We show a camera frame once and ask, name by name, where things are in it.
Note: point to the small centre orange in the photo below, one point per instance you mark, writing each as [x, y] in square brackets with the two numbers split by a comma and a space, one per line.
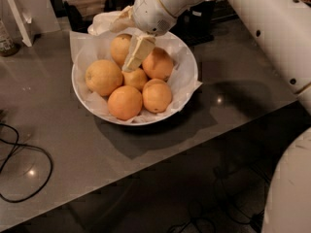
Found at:
[136, 78]

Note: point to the white sign stand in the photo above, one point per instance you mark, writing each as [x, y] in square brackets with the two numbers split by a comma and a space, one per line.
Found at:
[23, 21]

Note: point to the white paper liner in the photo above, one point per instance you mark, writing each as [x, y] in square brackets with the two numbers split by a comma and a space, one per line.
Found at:
[183, 72]

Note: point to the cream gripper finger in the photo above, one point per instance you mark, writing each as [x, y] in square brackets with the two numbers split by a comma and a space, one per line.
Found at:
[140, 47]
[123, 20]

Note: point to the white bowl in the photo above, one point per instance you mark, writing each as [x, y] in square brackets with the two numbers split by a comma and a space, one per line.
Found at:
[188, 78]

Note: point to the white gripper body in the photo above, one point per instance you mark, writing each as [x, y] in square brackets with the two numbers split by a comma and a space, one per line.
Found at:
[152, 13]

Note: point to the glass bottle with label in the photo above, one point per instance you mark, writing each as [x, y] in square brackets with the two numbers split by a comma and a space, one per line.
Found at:
[7, 46]

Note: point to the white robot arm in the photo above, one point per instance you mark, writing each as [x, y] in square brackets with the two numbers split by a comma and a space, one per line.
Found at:
[282, 28]

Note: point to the black cup holder right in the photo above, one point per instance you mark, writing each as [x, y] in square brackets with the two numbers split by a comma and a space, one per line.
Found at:
[200, 16]

